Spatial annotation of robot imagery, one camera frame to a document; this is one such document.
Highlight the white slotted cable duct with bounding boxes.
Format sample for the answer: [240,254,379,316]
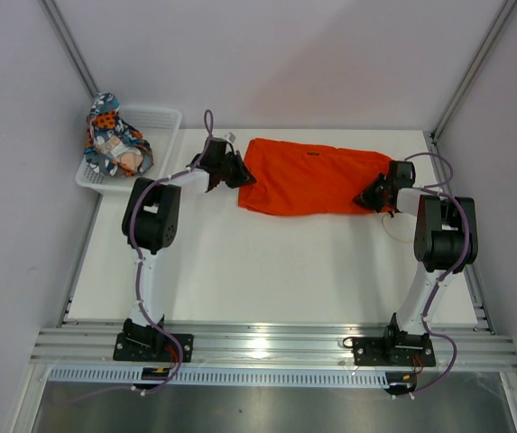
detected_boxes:
[48,365,388,389]

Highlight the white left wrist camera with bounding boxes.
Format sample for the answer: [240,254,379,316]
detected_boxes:
[223,132,236,144]

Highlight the patterned multicolour shorts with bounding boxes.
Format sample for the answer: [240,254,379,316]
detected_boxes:
[84,93,154,177]

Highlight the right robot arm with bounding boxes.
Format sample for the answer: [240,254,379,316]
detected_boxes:
[354,161,478,364]

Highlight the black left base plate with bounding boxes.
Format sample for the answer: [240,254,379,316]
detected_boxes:
[113,318,194,363]

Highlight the orange shorts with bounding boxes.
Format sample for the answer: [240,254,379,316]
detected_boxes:
[237,138,392,217]

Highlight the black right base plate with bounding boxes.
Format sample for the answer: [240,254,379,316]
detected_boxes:
[342,326,437,367]

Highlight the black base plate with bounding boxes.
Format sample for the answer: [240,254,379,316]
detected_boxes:
[342,326,437,367]
[113,318,194,363]

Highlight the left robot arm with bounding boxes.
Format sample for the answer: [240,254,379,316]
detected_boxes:
[122,134,256,327]

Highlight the white plastic basket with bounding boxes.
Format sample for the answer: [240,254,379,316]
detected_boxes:
[75,105,182,195]

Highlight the aluminium mounting rail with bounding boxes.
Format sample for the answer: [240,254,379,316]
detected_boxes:
[30,321,517,372]

